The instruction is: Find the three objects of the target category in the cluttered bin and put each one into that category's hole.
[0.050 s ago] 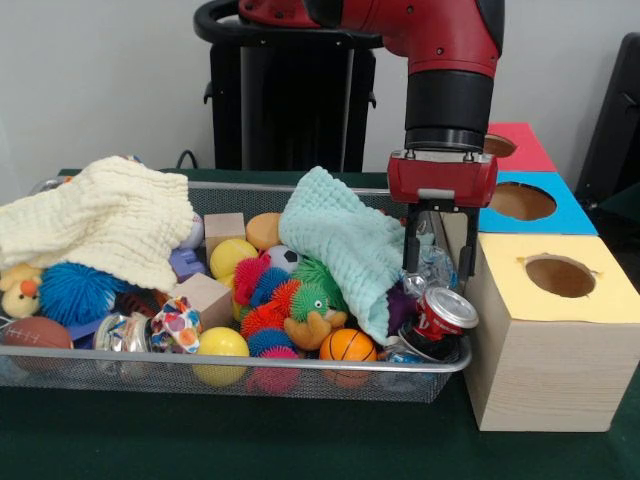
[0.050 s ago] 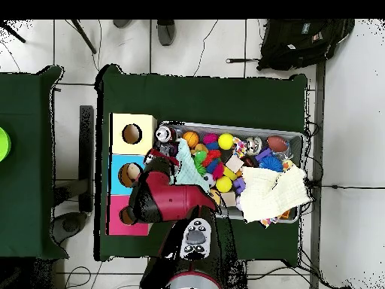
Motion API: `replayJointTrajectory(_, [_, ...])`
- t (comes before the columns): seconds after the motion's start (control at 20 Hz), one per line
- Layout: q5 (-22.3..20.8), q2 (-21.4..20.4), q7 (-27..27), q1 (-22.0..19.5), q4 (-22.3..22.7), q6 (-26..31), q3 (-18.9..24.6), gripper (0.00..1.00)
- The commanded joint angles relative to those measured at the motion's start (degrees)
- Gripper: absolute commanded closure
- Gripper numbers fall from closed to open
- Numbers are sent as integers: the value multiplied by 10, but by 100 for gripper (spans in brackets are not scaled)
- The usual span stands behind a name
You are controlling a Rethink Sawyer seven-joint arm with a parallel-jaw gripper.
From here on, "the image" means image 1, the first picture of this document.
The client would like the cream waffle cloth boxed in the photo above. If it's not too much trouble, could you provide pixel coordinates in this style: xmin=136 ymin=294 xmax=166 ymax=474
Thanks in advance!
xmin=0 ymin=154 xmax=197 ymax=292

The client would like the plain wooden cube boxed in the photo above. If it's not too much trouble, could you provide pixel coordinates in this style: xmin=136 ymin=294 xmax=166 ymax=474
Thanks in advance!
xmin=169 ymin=272 xmax=235 ymax=332

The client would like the yellow plush duck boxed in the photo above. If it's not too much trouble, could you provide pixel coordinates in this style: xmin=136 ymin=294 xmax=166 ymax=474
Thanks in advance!
xmin=0 ymin=263 xmax=44 ymax=320

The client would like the black upright panel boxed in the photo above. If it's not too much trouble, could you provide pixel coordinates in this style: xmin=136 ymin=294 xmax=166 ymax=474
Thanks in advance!
xmin=574 ymin=32 xmax=640 ymax=211

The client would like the yellow ball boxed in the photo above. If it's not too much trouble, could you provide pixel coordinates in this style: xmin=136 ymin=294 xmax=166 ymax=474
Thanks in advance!
xmin=209 ymin=238 xmax=260 ymax=280
xmin=192 ymin=326 xmax=250 ymax=387

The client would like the dark green table cloth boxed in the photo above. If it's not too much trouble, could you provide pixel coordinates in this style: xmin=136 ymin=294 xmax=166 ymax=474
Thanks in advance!
xmin=0 ymin=168 xmax=640 ymax=480
xmin=599 ymin=184 xmax=640 ymax=212

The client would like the small orange basketball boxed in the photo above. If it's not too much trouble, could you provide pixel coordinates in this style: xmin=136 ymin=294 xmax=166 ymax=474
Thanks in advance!
xmin=318 ymin=328 xmax=378 ymax=362

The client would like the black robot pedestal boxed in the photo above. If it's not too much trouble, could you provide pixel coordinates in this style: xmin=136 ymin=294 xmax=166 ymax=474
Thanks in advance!
xmin=193 ymin=0 xmax=401 ymax=174

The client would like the blue spiky ball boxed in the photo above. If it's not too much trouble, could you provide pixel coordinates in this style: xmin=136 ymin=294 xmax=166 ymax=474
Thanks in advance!
xmin=38 ymin=262 xmax=126 ymax=329

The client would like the clear mesh bin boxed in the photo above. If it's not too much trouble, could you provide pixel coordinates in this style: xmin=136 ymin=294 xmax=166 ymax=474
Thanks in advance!
xmin=0 ymin=177 xmax=474 ymax=405

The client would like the small brown football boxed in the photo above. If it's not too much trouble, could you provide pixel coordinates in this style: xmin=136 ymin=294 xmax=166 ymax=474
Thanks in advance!
xmin=0 ymin=315 xmax=75 ymax=372

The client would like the mint waffle cloth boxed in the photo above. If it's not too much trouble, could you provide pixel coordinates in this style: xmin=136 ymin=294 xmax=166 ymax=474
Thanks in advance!
xmin=277 ymin=165 xmax=434 ymax=347

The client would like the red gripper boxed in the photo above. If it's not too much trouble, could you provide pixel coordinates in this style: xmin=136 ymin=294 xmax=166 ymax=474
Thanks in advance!
xmin=387 ymin=148 xmax=500 ymax=279

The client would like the wooden three-hole box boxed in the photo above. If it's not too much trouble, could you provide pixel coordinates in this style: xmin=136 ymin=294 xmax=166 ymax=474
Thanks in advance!
xmin=427 ymin=122 xmax=640 ymax=432

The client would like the crushed red soda can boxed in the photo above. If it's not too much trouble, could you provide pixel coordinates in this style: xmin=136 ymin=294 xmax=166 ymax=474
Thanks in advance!
xmin=399 ymin=285 xmax=480 ymax=361

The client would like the crushed clear plastic bottle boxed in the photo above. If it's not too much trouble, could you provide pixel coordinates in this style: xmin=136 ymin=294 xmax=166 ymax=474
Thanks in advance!
xmin=402 ymin=244 xmax=459 ymax=297

